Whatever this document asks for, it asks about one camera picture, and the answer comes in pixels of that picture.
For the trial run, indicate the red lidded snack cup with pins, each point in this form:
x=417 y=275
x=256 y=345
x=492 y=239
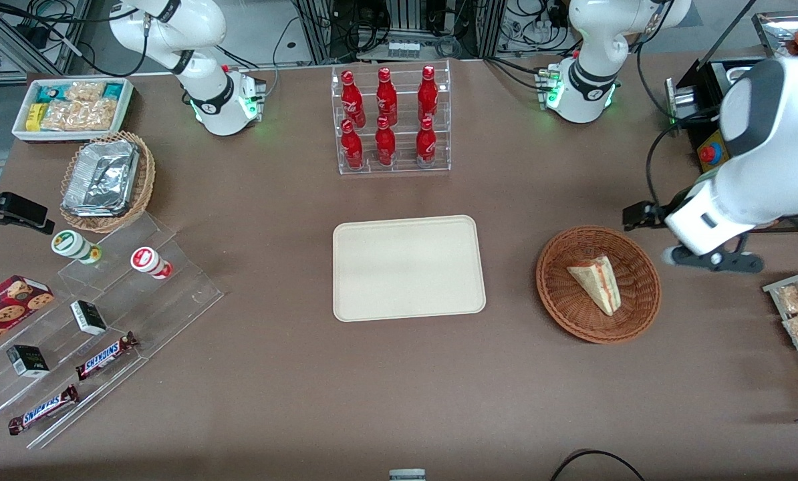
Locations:
x=148 y=260

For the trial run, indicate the white snack bin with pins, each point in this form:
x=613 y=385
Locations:
x=21 y=130

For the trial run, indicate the yellow snack pack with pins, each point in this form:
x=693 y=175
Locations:
x=35 y=116

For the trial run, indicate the red cola bottle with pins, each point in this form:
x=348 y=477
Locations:
x=352 y=147
x=385 y=143
x=426 y=143
x=428 y=93
x=352 y=97
x=386 y=97

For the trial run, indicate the red cookie box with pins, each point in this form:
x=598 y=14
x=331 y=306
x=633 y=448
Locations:
x=5 y=307

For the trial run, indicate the black camera clamp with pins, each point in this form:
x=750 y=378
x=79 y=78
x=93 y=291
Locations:
x=18 y=210

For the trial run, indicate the green lidded snack cup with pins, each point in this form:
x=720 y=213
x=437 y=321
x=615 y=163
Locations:
x=71 y=244

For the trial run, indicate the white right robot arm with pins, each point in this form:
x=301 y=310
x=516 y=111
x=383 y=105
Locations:
x=172 y=33

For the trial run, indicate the small grey device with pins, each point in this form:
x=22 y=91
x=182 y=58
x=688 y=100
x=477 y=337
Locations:
x=407 y=475

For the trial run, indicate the brown wicker basket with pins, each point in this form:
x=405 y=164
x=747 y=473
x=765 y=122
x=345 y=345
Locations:
x=566 y=300

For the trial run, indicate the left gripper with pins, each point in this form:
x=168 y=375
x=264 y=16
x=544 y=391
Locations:
x=674 y=201

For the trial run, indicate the white power strip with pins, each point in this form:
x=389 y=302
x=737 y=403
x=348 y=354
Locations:
x=404 y=49

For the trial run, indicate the light wicker basket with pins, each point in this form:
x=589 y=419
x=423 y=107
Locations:
x=144 y=187

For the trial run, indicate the triangular sandwich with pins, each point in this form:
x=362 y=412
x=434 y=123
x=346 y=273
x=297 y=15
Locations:
x=599 y=284

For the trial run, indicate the beige plastic tray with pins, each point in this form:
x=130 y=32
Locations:
x=406 y=267

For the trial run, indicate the brown Snickers bar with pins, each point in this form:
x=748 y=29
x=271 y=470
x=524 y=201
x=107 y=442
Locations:
x=105 y=356
x=41 y=411

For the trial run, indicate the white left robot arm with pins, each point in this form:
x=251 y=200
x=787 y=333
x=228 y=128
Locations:
x=593 y=40

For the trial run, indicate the clear acrylic bottle rack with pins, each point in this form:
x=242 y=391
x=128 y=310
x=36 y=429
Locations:
x=402 y=160

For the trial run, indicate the teal snack pack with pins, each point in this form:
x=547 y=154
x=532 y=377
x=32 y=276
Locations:
x=50 y=92
x=113 y=89

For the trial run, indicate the clear bag of nuts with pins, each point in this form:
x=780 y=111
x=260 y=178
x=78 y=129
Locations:
x=85 y=90
x=78 y=115

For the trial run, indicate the aluminium foil container stack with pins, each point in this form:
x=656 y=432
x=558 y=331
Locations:
x=101 y=177

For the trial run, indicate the small black box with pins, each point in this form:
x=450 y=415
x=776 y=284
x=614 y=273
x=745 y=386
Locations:
x=27 y=361
x=88 y=316

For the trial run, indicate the black food warmer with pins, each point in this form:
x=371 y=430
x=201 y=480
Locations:
x=706 y=87

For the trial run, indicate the clear acrylic stepped display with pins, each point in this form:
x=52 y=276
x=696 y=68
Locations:
x=172 y=294

